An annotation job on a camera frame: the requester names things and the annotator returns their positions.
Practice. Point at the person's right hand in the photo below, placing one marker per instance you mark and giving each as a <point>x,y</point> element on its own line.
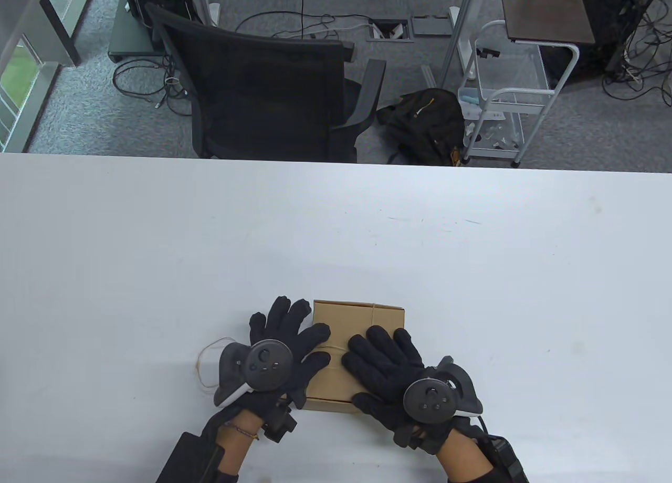
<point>383,367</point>

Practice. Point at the light blue cloth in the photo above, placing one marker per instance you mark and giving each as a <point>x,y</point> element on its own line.
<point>470,100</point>

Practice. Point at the open floor outlet box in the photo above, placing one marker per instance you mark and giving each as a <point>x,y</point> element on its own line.
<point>388,30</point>

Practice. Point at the grey base platform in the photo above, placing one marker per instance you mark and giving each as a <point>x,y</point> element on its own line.
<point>128,37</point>

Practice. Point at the black mesh office chair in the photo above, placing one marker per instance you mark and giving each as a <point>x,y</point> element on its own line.
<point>262,94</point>

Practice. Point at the grey handheld controller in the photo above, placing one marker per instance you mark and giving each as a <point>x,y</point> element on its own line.
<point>262,365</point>
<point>430,399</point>

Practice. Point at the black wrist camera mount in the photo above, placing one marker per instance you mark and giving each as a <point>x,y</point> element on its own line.
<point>279,424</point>

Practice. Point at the person's left forearm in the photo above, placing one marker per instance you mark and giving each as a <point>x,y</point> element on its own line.
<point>236,451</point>

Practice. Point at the grey floor cover plate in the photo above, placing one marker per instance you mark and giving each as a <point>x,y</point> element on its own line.
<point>430,26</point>

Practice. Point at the grey pillar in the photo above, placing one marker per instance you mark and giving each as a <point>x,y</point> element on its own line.
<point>42,26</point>

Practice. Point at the brown cardboard box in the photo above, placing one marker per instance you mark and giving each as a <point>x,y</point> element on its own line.
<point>346,320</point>

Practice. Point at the dark brown desk top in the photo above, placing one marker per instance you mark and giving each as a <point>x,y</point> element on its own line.
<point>546,10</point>

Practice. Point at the person's right forearm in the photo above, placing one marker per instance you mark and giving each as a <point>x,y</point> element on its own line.
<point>467,459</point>

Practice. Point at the person's left hand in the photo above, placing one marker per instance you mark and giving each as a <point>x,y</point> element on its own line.
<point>286,325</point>

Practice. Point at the small black clamp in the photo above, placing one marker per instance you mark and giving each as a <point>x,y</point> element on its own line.
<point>488,53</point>

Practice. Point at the black backpack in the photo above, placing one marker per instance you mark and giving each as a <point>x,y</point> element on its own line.
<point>425,121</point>

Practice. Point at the grey metal desk leg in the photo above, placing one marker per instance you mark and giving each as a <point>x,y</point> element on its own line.
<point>455,37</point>

